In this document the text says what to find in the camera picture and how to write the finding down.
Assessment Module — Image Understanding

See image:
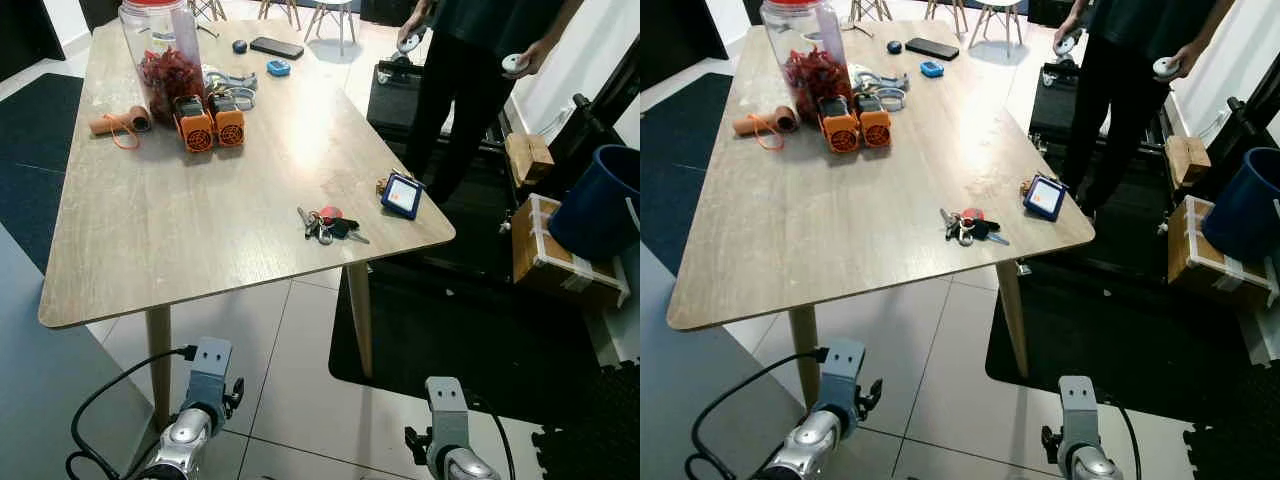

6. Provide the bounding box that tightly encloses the black case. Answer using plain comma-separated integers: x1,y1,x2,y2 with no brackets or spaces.
366,60,441,141
1030,62,1086,136

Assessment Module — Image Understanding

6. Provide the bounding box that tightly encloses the white chair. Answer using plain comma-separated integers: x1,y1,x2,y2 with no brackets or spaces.
305,0,359,56
968,0,1026,56

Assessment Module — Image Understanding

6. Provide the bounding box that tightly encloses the dark blue carpet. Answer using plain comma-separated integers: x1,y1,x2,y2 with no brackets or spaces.
0,72,86,276
640,72,746,276

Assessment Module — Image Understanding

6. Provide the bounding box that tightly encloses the orange black fan device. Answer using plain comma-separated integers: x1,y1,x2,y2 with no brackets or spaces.
818,97,861,154
208,92,247,149
173,95,217,154
855,95,893,149

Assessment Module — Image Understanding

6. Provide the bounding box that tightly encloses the person's right hand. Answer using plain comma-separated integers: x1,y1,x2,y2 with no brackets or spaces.
1055,5,1093,49
398,3,437,46

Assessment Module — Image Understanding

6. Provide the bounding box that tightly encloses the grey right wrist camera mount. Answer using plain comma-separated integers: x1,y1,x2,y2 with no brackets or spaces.
425,376,471,451
1058,376,1099,447

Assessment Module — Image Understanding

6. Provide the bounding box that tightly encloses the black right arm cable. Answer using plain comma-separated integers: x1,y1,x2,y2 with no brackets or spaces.
468,400,517,480
1100,400,1144,480

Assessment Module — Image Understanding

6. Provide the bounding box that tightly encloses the black floor mat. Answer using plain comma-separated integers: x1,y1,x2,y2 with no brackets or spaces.
985,190,1280,423
328,140,641,403

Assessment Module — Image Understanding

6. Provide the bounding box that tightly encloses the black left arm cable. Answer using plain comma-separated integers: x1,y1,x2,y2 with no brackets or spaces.
688,346,831,480
66,345,199,480

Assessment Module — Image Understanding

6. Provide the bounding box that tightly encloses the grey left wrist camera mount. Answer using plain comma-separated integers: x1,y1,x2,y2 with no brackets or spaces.
185,337,233,407
815,337,866,411

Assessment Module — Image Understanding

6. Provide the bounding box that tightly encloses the black smartphone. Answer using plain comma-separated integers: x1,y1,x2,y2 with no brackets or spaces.
249,37,305,61
904,37,960,61

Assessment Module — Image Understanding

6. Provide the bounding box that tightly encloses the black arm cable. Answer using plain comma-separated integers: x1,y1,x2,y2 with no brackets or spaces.
66,345,199,480
688,346,831,480
468,400,517,480
1100,400,1144,480

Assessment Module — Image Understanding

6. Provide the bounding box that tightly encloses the clear jar with red lid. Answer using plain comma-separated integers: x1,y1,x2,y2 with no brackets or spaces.
118,0,206,126
760,0,851,123

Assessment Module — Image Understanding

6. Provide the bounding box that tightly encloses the cardboard box with white tape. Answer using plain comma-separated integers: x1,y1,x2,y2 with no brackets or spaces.
1167,195,1279,309
510,193,631,309

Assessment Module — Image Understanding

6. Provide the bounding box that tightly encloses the grey flat furniture surface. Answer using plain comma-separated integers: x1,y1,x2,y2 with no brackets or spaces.
0,225,161,480
640,245,793,480

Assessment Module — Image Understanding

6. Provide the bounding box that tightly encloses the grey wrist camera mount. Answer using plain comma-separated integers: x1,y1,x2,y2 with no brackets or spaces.
815,337,866,411
1058,376,1099,447
425,376,471,451
185,337,233,407

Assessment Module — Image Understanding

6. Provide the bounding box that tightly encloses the black foam puzzle mat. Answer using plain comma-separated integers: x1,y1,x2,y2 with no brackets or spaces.
1183,368,1280,480
530,360,641,480

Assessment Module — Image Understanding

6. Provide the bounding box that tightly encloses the person's left hand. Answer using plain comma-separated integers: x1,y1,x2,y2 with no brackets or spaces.
1170,44,1209,81
517,41,556,77

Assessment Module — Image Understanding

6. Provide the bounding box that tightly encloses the key bunch with red tag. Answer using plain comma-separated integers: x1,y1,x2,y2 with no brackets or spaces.
940,207,1011,247
297,205,371,246

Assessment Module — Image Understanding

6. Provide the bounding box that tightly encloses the person in black clothes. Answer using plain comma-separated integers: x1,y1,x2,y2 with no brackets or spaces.
1058,0,1226,219
400,0,576,206

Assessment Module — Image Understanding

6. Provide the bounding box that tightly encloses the blue framed white gadget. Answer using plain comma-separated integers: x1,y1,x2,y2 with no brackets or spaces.
377,172,427,221
1020,173,1068,223

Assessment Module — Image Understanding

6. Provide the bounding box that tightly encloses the orange cord loop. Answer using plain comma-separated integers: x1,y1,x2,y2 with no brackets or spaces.
108,113,141,151
752,115,786,153

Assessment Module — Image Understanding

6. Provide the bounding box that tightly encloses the blue bucket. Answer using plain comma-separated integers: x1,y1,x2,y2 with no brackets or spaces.
1202,148,1280,263
548,145,641,263

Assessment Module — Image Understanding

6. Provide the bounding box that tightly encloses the brown cardboard tube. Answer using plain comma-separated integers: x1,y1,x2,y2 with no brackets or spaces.
88,105,153,138
732,105,799,138

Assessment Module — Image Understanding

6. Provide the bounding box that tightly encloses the black cabinet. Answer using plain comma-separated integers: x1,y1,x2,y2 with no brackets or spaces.
0,0,66,83
640,0,721,91

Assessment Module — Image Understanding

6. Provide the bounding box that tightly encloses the light wooden table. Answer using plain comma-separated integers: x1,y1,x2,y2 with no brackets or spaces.
667,18,1096,409
38,18,457,431

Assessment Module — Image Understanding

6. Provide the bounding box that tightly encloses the white grey cable bundle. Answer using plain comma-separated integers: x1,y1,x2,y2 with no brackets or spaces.
203,65,259,109
850,62,911,111

